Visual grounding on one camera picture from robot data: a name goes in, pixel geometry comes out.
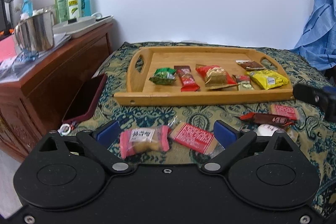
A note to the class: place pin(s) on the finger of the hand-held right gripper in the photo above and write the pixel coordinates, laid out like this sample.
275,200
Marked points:
330,90
307,94

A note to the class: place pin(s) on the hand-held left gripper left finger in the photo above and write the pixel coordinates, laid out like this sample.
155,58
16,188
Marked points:
107,132

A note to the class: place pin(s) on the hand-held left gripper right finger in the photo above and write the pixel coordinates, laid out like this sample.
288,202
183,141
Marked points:
224,132

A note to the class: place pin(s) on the red biscuit packet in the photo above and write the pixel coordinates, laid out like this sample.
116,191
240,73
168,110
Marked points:
194,137
284,111

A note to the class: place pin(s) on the pink snack packet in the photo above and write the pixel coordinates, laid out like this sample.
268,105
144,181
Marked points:
144,142

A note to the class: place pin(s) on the yellow snack packet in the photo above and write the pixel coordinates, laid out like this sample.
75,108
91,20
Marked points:
267,79

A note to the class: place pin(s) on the white rice cake packet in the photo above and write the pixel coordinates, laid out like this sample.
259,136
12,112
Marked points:
266,130

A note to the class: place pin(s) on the brown candy wrapper red ends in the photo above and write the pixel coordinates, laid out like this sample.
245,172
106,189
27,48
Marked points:
267,119

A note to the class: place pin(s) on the small beige snack packet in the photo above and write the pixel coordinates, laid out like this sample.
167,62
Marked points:
246,86

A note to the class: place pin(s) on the red gold snack packet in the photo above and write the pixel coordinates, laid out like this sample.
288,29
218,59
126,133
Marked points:
216,77

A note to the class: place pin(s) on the small brown snack packet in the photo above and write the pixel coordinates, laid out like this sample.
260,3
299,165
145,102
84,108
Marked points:
241,78

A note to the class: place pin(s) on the brown white snack packet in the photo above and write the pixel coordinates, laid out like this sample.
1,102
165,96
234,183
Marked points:
250,65

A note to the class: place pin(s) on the red brown bar packet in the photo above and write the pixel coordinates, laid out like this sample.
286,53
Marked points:
187,79

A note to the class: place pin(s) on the green snack packet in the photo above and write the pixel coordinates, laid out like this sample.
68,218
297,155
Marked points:
162,76

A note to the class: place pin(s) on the wooden tray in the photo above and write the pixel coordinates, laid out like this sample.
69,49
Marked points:
168,61

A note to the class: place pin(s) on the paisley blanket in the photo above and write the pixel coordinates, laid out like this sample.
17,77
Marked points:
118,113

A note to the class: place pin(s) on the maroon pouch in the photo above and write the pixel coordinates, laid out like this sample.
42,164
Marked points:
86,100

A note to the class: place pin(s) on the blue plaid shirt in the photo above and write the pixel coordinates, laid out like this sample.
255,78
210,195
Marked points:
320,37

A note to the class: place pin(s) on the wooden cabinet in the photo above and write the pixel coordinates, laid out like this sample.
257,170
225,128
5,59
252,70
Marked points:
52,77

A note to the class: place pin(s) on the white bed sheet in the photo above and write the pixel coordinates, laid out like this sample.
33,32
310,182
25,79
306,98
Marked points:
189,42

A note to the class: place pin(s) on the grey papers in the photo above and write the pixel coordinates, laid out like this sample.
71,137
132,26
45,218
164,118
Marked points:
61,39

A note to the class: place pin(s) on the white plastic tray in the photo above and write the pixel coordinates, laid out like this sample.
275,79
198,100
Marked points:
81,27

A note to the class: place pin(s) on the crumpled clear plastic bag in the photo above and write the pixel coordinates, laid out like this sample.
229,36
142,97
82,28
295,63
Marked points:
21,64

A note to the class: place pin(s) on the black flat item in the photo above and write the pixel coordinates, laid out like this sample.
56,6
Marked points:
103,18

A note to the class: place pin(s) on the white scoop cup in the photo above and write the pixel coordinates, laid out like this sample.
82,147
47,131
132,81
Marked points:
96,14

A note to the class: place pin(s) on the metal mug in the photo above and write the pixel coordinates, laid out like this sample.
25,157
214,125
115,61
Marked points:
35,32

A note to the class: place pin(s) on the pink paper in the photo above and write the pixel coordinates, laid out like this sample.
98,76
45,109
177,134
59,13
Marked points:
7,49

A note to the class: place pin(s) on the light green bottle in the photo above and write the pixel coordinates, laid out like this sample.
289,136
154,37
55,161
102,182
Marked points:
61,5

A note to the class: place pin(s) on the green white bottle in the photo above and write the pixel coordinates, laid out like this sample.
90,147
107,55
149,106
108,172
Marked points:
73,1

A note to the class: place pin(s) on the small teal bottle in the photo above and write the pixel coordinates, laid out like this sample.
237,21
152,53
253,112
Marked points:
27,5

